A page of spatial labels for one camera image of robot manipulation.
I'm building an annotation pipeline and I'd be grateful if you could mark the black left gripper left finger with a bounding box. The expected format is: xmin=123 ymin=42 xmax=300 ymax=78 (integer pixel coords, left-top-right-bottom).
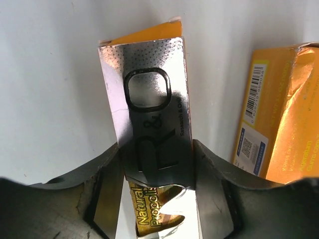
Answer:
xmin=0 ymin=144 xmax=124 ymax=239

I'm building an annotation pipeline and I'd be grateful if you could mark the silver yellow toothpaste box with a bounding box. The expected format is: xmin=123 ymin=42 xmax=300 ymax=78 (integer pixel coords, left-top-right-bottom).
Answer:
xmin=98 ymin=17 xmax=200 ymax=239

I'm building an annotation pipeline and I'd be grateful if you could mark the plain yellow toothpaste box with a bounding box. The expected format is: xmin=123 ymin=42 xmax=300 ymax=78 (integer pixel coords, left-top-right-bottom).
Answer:
xmin=232 ymin=42 xmax=319 ymax=184

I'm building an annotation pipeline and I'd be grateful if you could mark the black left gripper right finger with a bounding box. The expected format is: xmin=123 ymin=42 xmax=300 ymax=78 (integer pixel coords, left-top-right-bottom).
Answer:
xmin=193 ymin=140 xmax=319 ymax=239

